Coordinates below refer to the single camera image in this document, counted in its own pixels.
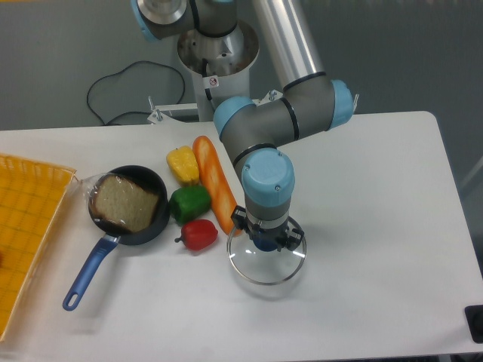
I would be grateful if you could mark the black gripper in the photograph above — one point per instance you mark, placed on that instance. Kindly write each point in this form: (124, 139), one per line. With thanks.
(267, 233)

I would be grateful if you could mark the glass pot lid blue knob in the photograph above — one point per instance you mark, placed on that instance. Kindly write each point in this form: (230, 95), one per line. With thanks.
(264, 266)

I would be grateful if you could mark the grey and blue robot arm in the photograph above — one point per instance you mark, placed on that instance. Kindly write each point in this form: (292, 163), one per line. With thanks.
(266, 174)

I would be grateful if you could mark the orange baguette bread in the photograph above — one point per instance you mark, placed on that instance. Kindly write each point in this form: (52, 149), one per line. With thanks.
(213, 178)

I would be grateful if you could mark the red bell pepper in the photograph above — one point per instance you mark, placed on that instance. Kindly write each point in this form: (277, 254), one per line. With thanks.
(198, 234)

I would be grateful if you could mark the green bell pepper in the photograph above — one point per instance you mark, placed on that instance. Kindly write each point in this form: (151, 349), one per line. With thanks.
(188, 203)

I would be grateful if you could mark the yellow bell pepper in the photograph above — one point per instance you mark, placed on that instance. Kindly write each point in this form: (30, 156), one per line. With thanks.
(184, 166)

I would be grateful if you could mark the bread slice in plastic wrap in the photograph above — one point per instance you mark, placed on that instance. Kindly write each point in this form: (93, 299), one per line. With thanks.
(120, 203)

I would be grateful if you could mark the black object at table edge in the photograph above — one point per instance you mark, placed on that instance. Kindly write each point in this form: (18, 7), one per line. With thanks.
(474, 317)

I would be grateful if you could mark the yellow plastic basket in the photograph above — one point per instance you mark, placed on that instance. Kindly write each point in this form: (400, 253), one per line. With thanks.
(32, 192)

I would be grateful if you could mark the dark pot with blue handle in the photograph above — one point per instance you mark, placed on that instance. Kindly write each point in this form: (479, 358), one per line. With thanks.
(108, 243)

